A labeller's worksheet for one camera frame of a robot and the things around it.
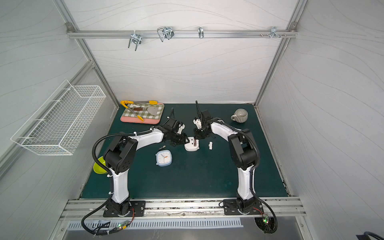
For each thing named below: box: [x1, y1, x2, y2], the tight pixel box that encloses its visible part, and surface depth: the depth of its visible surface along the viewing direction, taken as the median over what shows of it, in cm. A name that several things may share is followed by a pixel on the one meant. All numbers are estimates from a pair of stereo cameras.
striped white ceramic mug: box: [230, 108, 249, 123], surface depth 107 cm
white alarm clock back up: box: [184, 136, 200, 152], surface depth 95 cm
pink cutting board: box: [120, 116, 161, 125], surface depth 113 cm
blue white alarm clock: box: [155, 149, 173, 167], surface depth 90 cm
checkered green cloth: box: [123, 103, 165, 120], surface depth 117 cm
